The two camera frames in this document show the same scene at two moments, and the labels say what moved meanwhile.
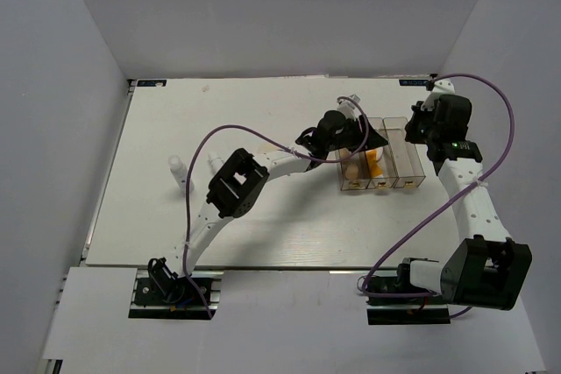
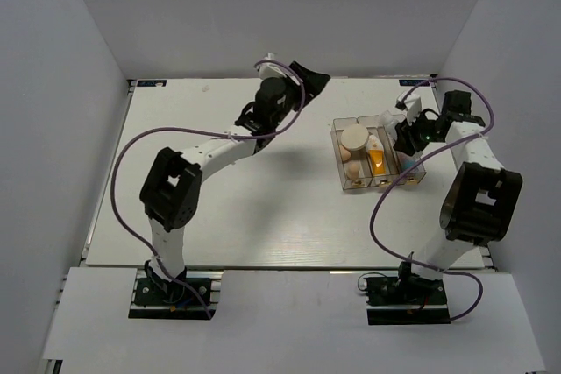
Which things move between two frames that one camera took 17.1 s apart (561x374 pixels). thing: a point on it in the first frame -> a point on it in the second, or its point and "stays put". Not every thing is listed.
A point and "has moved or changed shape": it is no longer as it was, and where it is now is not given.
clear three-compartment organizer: x=396 y=164 stays put
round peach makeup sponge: x=351 y=172 stays put
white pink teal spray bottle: x=216 y=164 has moved or changed shape
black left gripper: x=359 y=135 -> x=314 y=82
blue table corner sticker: x=413 y=82 stays put
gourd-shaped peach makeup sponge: x=344 y=152 stays put
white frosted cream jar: x=178 y=171 has moved or changed shape
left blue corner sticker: x=151 y=82 stays put
